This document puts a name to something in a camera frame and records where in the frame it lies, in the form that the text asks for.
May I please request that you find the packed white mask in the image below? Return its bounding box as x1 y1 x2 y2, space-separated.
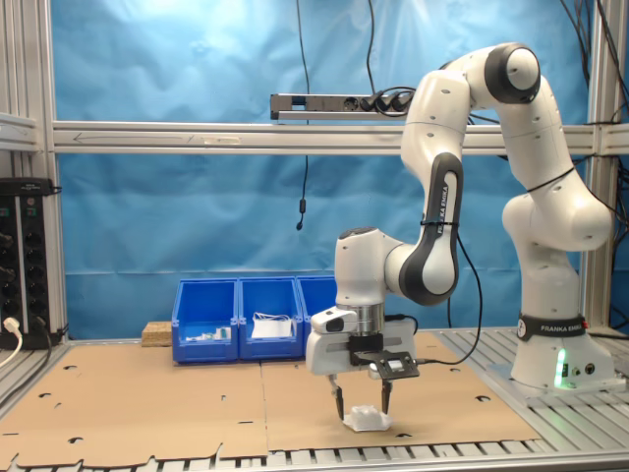
342 403 394 434

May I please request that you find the brown cardboard sheet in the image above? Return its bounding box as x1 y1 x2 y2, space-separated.
259 331 542 452
0 341 270 469

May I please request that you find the blue bin with mask packets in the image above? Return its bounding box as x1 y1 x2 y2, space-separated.
296 275 338 361

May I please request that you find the stack of pale surgical masks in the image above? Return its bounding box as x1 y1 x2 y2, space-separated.
251 313 296 340

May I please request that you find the blue bin with surgical masks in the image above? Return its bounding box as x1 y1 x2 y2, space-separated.
238 277 304 361

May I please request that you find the blue bin with green packets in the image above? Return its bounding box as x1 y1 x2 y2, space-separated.
171 278 241 364

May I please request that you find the OSB wood board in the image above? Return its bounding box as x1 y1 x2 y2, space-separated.
141 322 175 349

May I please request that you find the long aluminium beam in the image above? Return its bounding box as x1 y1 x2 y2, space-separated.
51 120 603 156

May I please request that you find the power strip on beam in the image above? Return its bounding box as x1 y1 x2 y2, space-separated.
269 88 418 122

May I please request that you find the black power socket tower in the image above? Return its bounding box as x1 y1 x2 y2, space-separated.
0 177 61 351

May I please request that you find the black camera cable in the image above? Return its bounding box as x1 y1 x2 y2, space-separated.
417 223 484 368

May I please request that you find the hanging black cable with plug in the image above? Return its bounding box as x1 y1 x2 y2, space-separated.
296 0 312 231

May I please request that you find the aluminium frame post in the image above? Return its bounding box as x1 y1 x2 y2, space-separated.
0 0 68 340
585 0 621 335

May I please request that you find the thin black hanging cable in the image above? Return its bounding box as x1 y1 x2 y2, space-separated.
367 0 378 97

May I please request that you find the white plug with cable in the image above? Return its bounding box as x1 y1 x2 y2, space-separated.
0 317 25 371

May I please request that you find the bundle of black cables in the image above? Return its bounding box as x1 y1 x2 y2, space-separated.
559 0 629 166

